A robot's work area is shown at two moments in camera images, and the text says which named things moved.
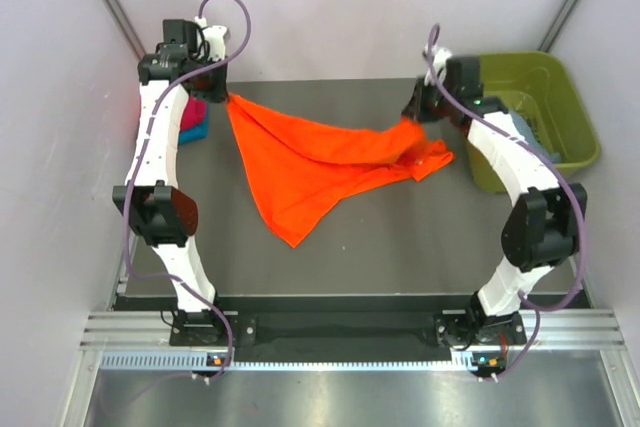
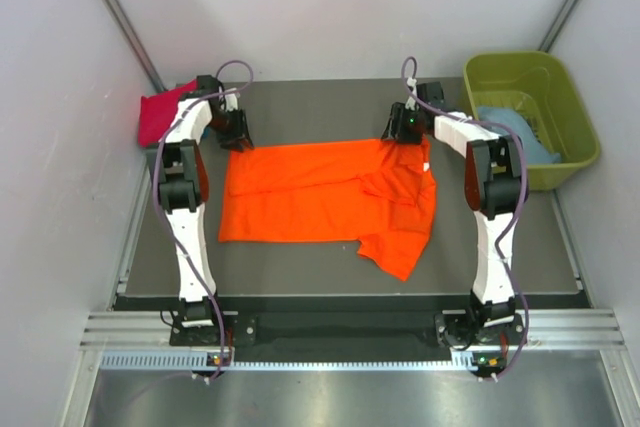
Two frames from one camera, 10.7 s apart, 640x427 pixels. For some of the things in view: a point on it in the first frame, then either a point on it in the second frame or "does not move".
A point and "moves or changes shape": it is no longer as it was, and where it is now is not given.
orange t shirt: [298, 165] moves or changes shape
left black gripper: [219, 93] → [238, 134]
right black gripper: [414, 106] → [394, 129]
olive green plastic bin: [543, 86] does not move
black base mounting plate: [462, 329] does not move
